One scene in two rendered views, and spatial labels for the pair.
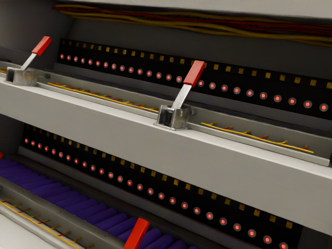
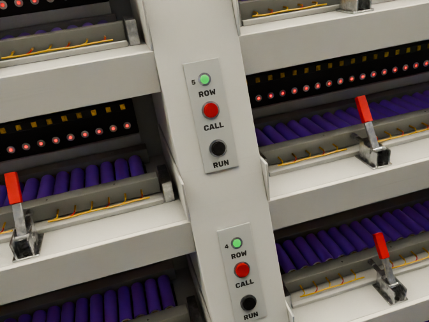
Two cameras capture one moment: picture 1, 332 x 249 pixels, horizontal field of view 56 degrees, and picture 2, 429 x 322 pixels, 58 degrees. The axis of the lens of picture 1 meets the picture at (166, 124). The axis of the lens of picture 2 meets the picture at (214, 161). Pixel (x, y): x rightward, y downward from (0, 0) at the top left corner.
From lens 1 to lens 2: 23 cm
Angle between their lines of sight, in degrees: 43
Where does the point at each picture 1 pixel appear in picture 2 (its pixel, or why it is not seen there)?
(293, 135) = (127, 187)
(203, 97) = (9, 165)
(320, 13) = (101, 99)
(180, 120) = (34, 240)
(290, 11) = (75, 105)
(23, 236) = not seen: outside the picture
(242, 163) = (114, 248)
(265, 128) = (103, 193)
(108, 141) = not seen: outside the picture
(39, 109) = not seen: outside the picture
